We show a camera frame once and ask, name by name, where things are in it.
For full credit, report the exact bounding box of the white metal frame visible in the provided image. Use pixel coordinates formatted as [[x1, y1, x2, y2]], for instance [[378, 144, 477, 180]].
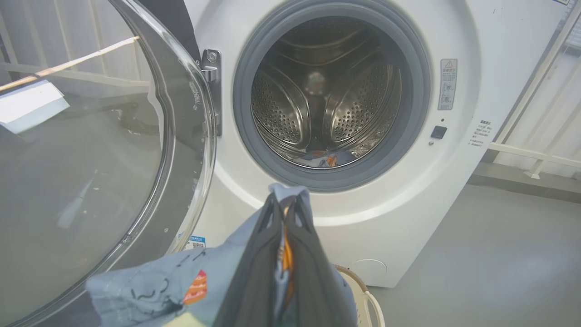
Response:
[[488, 0, 581, 180]]

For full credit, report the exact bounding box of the black printed text label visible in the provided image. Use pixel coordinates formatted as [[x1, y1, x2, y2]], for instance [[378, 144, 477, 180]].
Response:
[[468, 120, 493, 148]]

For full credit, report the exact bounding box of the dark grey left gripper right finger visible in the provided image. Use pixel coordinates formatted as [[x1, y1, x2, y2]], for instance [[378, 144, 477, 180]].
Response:
[[284, 195, 357, 327]]

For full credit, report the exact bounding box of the blue bear-print garment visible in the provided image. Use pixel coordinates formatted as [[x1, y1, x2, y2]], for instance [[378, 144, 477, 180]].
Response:
[[290, 150, 359, 168]]

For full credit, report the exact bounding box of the round white filter cover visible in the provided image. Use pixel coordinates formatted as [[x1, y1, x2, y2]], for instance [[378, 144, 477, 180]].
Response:
[[349, 259, 388, 284]]

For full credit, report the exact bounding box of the cream perforated laundry basket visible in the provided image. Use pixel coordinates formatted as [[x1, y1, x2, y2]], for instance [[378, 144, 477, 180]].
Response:
[[335, 265, 386, 327]]

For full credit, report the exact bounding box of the grey warning sticker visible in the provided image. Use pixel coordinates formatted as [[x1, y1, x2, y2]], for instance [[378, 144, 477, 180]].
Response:
[[438, 59, 458, 111]]

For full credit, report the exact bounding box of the black round washer door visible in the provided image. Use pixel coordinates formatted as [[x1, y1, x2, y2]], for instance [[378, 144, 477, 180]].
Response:
[[0, 0, 217, 327]]

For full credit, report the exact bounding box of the steel perforated washer drum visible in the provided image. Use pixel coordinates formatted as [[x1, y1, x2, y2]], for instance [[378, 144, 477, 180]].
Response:
[[251, 17, 402, 168]]

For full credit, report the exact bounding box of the white front-load washing machine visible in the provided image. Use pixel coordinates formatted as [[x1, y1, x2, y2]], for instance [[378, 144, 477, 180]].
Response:
[[175, 0, 573, 288]]

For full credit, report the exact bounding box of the cream and blue garment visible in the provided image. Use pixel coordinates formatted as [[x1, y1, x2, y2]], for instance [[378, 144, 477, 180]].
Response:
[[86, 183, 359, 327]]

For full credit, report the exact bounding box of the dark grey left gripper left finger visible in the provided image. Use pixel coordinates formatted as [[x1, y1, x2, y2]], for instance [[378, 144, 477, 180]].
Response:
[[213, 193, 284, 327]]

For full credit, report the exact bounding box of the metal door hinge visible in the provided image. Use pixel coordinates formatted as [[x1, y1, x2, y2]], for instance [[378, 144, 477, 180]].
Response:
[[200, 49, 223, 137]]

